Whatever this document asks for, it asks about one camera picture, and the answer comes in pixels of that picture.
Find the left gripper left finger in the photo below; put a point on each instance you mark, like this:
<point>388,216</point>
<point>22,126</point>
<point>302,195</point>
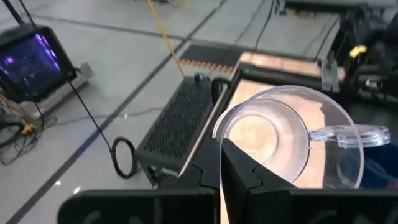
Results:
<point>199,199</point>

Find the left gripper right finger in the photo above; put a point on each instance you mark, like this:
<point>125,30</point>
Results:
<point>264,202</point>

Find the clear plastic mug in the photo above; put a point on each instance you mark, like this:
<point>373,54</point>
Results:
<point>298,133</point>

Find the black perforated computer case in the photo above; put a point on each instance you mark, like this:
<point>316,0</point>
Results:
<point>174,130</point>

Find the wooden side board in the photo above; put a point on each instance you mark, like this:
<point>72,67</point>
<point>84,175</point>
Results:
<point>280,62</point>

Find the large orange-striped black mat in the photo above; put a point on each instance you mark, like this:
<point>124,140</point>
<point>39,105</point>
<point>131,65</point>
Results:
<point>211,54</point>

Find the grey floor platform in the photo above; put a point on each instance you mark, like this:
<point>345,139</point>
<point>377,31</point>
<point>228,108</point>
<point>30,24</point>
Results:
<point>74,84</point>

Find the yellow tag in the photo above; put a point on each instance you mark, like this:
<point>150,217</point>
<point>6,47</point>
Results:
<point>357,50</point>

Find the yellow plug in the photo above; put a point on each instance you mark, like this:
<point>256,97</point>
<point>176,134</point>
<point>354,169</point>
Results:
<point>28,129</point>

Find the black computer with purple lights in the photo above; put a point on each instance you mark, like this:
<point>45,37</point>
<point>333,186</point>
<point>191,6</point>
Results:
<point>31,65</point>

